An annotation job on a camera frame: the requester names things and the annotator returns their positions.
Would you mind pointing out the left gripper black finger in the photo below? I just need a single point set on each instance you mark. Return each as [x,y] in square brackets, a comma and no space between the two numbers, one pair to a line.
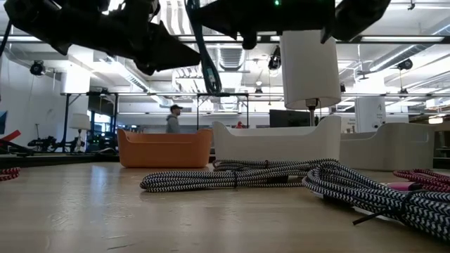
[165,52]

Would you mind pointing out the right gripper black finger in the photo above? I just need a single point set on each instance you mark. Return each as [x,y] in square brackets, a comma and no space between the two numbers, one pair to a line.
[221,12]

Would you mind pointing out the long ceiling light strip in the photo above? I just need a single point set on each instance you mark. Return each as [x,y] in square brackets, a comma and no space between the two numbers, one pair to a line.
[404,38]
[218,38]

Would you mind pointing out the white shade wooden base lamp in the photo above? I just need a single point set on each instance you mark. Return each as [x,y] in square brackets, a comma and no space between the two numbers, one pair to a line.
[309,70]

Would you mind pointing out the person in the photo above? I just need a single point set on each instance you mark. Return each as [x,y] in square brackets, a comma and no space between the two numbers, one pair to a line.
[239,125]
[173,124]

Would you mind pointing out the small white shade lamp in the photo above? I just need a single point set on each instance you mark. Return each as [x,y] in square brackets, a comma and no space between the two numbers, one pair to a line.
[80,121]

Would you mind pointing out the orange plastic bin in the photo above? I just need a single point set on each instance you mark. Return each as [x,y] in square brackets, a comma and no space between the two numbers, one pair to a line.
[161,151]

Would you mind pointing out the black monitor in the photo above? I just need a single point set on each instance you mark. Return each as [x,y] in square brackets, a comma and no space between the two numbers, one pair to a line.
[286,118]

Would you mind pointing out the white cylinder kiosk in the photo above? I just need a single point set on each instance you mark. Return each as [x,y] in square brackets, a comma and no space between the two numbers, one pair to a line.
[370,114]

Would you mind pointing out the white plastic bin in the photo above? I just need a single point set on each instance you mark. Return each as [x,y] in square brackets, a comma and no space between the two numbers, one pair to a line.
[277,147]

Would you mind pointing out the light grey plastic bin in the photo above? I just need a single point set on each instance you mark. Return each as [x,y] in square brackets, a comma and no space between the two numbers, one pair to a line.
[386,147]

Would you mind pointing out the black hanging camera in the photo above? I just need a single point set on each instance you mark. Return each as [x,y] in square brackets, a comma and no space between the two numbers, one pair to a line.
[37,67]
[275,60]
[405,64]

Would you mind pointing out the black metal rig frame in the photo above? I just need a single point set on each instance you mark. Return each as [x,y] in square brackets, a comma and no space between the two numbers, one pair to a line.
[66,119]

